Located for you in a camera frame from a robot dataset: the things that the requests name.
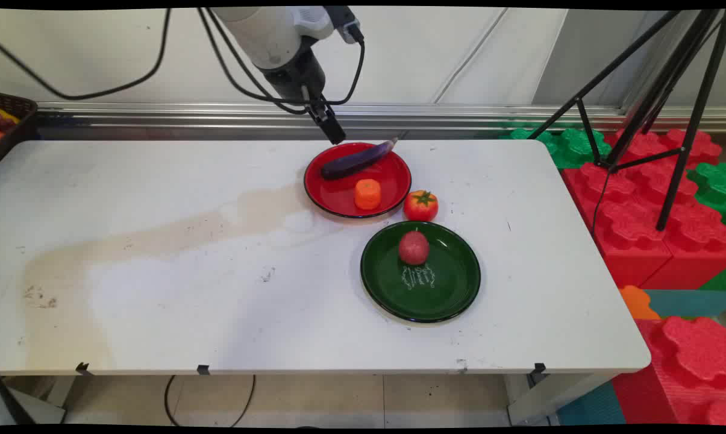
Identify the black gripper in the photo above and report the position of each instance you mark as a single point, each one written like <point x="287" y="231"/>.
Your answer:
<point x="296" y="75"/>

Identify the purple toy eggplant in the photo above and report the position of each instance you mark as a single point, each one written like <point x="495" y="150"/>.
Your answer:
<point x="356" y="161"/>

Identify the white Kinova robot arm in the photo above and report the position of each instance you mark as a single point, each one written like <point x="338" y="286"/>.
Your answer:
<point x="266" y="33"/>

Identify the red plate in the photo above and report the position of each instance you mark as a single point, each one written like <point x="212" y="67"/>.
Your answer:
<point x="378" y="181"/>

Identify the orange toy carrot piece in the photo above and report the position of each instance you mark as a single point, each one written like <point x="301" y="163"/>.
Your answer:
<point x="367" y="194"/>

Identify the red toy tomato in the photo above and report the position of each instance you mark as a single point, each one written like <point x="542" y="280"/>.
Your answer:
<point x="420" y="206"/>

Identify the red toy apple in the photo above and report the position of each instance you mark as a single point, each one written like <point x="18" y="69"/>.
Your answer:
<point x="414" y="247"/>

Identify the dark green plate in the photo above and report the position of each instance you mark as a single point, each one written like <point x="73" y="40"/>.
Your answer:
<point x="441" y="283"/>

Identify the green foam block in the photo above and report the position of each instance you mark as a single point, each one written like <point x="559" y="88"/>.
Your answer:
<point x="570" y="147"/>
<point x="713" y="187"/>

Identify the black table clip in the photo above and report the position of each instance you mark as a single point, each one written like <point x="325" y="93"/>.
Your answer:
<point x="84" y="368"/>
<point x="203" y="369"/>
<point x="538" y="371"/>

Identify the dark woven basket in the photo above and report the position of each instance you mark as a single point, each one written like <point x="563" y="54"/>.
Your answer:
<point x="14" y="120"/>

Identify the large red foam block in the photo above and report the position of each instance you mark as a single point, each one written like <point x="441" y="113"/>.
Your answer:
<point x="628" y="217"/>

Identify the toy food in basket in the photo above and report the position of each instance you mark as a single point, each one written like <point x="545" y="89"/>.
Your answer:
<point x="2" y="123"/>

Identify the black tripod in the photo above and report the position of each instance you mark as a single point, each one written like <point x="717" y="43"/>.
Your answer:
<point x="664" y="90"/>

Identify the white table leg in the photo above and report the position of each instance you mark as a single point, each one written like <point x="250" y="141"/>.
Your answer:
<point x="549" y="398"/>
<point x="31" y="401"/>

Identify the orange foam piece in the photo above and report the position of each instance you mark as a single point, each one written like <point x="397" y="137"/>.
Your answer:
<point x="638" y="302"/>

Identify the teal foam mat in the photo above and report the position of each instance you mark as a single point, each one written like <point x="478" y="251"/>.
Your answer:
<point x="694" y="302"/>

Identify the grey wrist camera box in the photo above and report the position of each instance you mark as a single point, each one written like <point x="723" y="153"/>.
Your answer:
<point x="332" y="21"/>

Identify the aluminium rail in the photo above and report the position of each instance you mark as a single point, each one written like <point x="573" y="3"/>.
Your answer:
<point x="459" y="114"/>

